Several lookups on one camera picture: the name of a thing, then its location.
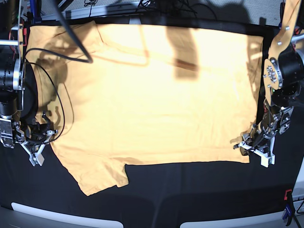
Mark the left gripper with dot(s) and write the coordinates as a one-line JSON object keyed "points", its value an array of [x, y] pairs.
{"points": [[276, 120]]}

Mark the black table cloth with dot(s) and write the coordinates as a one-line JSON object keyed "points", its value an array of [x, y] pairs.
{"points": [[162, 195]]}

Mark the blue clamp top left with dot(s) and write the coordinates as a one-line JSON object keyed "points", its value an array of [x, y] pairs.
{"points": [[34, 11]]}

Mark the grey camera stand base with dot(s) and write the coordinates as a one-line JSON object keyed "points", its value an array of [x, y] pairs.
{"points": [[135, 21]]}

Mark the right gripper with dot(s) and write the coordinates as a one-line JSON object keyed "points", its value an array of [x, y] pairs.
{"points": [[32, 137]]}

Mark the red black clamp left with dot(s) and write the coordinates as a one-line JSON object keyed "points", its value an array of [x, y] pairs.
{"points": [[24, 32]]}

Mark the red blue clamp bottom right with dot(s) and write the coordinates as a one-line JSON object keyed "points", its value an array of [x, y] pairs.
{"points": [[289, 208]]}

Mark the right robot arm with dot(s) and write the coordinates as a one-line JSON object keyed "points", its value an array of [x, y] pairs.
{"points": [[12, 76]]}

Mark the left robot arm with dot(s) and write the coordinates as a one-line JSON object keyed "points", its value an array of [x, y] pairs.
{"points": [[283, 78]]}

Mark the yellow t-shirt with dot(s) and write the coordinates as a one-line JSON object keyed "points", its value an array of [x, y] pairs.
{"points": [[152, 95]]}

